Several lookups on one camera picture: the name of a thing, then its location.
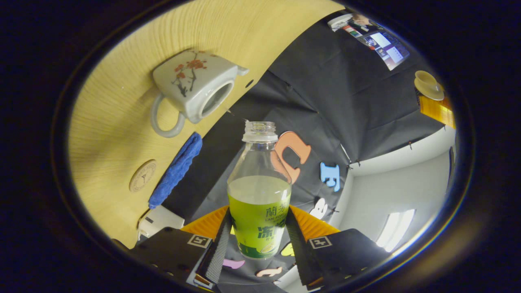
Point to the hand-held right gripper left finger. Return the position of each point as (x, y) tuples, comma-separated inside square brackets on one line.
[(217, 252)]

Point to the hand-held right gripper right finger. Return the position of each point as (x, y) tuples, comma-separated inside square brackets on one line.
[(303, 256)]

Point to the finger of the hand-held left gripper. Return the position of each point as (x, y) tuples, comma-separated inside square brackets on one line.
[(437, 112)]

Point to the green label water bottle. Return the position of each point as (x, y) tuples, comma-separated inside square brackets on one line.
[(260, 211)]

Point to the round brown coaster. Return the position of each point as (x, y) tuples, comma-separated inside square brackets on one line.
[(142, 176)]

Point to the red cap clear bottle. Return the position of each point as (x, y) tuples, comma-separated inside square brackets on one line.
[(352, 31)]

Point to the white toaster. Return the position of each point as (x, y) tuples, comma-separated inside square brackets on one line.
[(163, 219)]

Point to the computer monitor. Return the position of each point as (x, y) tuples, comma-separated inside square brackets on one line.
[(384, 49)]

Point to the blue towel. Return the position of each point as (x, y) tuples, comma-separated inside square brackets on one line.
[(179, 171)]

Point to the ceiling light panel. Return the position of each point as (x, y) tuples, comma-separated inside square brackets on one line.
[(395, 228)]

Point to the small white side table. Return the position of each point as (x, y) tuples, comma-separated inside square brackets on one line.
[(340, 21)]

